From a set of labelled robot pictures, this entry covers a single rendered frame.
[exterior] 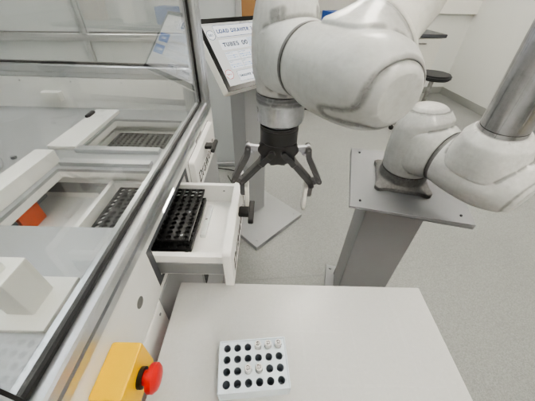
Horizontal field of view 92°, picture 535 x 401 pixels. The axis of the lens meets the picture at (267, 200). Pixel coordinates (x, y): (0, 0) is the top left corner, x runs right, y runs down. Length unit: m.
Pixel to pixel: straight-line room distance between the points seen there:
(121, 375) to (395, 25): 0.53
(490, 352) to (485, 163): 1.16
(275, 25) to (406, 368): 0.63
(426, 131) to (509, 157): 0.21
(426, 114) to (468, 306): 1.24
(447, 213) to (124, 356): 0.90
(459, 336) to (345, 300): 1.12
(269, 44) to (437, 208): 0.75
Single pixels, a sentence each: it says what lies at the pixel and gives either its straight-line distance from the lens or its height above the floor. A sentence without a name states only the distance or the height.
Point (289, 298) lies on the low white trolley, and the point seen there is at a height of 0.76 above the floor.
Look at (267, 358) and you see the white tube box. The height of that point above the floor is 0.77.
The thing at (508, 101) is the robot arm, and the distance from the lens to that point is 0.78.
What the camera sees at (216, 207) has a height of 0.84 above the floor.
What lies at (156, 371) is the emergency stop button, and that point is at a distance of 0.47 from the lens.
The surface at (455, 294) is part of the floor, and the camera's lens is 1.88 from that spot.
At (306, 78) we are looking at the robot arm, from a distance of 0.33.
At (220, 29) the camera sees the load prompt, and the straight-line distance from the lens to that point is 1.35.
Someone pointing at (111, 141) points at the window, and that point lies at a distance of 0.47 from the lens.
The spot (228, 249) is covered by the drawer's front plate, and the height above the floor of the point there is 0.93.
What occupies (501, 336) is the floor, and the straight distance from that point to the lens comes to 1.86.
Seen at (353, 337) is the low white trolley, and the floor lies 0.76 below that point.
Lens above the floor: 1.32
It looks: 40 degrees down
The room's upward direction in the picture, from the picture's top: 2 degrees clockwise
